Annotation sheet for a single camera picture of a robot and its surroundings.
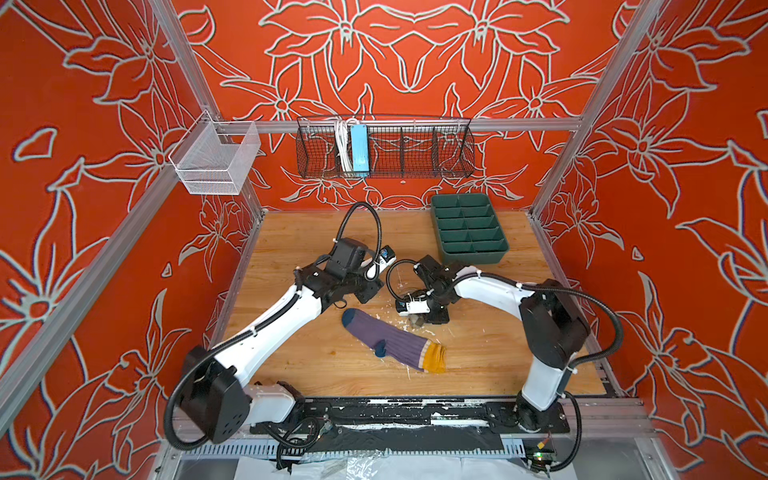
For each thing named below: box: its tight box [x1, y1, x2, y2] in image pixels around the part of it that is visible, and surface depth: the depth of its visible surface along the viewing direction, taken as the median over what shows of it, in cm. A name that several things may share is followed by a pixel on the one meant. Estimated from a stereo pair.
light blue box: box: [350, 124, 370, 177], surface depth 91 cm
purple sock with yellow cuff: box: [342, 308, 447, 373], surface depth 86 cm
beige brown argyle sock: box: [408, 314, 425, 329], surface depth 89 cm
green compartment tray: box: [431, 193, 510, 265], surface depth 112 cm
